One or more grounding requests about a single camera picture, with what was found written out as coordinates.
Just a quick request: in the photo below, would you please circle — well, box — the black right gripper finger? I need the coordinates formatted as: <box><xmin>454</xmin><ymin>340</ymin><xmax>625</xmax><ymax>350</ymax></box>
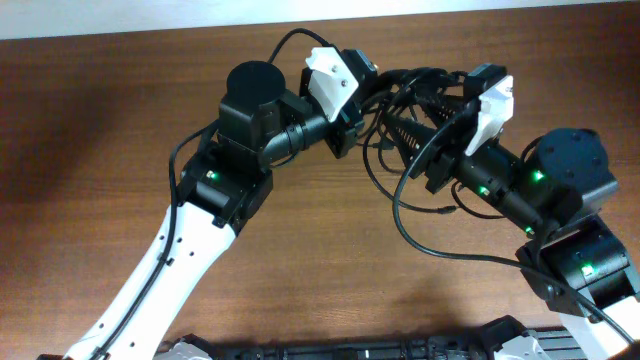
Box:
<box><xmin>382</xmin><ymin>114</ymin><xmax>436</xmax><ymax>165</ymax></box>
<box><xmin>414</xmin><ymin>84</ymin><xmax>474</xmax><ymax>125</ymax></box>

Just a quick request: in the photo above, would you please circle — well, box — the black cable bundle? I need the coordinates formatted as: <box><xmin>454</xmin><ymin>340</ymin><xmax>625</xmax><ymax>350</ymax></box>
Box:
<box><xmin>357</xmin><ymin>66</ymin><xmax>469</xmax><ymax>215</ymax></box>

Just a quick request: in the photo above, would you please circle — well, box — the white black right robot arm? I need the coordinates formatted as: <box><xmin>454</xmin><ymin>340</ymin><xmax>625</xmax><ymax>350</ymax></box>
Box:
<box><xmin>384</xmin><ymin>82</ymin><xmax>639</xmax><ymax>359</ymax></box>

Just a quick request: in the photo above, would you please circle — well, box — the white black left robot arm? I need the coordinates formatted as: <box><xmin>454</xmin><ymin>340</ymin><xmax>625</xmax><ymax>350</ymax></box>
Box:
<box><xmin>63</xmin><ymin>58</ymin><xmax>364</xmax><ymax>359</ymax></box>

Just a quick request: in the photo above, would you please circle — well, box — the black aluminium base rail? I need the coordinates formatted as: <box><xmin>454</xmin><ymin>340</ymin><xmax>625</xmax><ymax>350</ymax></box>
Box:
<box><xmin>154</xmin><ymin>316</ymin><xmax>587</xmax><ymax>360</ymax></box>

